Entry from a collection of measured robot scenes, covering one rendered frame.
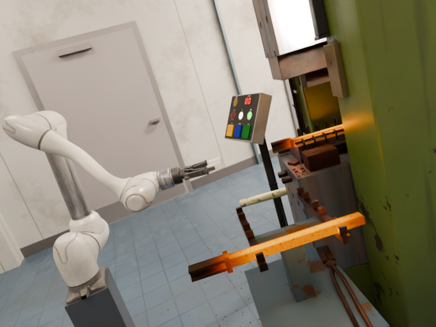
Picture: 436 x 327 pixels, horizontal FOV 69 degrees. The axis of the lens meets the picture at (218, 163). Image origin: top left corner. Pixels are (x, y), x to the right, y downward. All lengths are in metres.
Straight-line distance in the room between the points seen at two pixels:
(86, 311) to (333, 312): 1.13
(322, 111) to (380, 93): 0.69
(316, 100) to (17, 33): 3.33
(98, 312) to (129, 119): 2.68
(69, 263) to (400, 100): 1.43
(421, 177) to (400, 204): 0.10
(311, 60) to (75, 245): 1.28
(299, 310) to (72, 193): 1.19
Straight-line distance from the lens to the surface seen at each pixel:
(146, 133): 4.03
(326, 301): 1.05
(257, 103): 1.81
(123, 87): 4.00
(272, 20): 1.27
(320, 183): 1.28
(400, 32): 1.01
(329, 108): 1.66
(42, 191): 4.24
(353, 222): 0.86
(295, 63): 1.33
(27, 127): 1.55
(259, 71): 4.50
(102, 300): 1.70
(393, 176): 1.07
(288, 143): 1.43
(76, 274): 1.66
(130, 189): 1.27
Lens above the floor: 1.38
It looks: 16 degrees down
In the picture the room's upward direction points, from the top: 17 degrees counter-clockwise
